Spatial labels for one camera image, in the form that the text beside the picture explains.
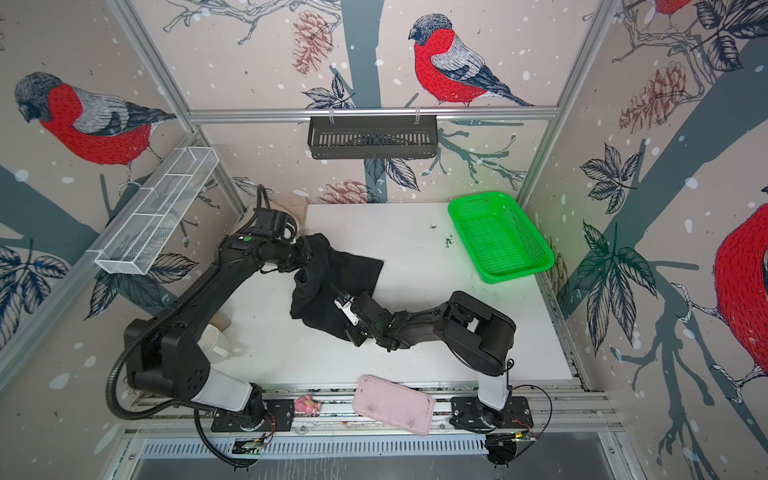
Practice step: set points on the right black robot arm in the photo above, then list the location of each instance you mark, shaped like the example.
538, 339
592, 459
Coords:
478, 335

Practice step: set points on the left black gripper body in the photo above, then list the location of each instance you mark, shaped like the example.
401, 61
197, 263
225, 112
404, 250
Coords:
293, 255

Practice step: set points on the green plastic basket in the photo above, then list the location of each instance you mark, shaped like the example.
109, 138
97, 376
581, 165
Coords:
501, 241

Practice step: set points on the black shorts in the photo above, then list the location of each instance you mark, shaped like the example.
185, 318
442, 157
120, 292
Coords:
315, 282

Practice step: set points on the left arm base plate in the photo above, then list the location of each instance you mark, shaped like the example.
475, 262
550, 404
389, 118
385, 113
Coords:
269, 416

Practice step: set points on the black hanging wire basket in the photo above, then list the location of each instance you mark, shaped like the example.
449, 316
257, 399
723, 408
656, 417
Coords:
373, 137

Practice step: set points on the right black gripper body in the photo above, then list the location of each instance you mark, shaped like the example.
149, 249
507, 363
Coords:
362, 329

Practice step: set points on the small pink toy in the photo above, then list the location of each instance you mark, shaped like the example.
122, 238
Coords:
306, 405

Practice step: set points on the beige shorts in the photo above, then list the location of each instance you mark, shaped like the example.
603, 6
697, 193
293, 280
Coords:
297, 207

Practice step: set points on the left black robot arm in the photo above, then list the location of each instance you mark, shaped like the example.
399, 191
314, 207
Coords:
163, 355

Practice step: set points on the white mesh wire shelf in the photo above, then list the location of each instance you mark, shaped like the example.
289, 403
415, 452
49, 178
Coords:
142, 237

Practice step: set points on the pink plastic tray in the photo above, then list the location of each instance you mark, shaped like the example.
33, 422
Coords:
393, 404

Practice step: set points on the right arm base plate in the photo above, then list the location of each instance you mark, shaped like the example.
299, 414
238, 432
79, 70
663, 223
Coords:
470, 414

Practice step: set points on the spice jar with silver lid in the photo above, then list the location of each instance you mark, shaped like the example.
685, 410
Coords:
220, 321

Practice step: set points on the white mug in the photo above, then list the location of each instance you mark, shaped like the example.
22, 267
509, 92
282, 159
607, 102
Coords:
216, 346

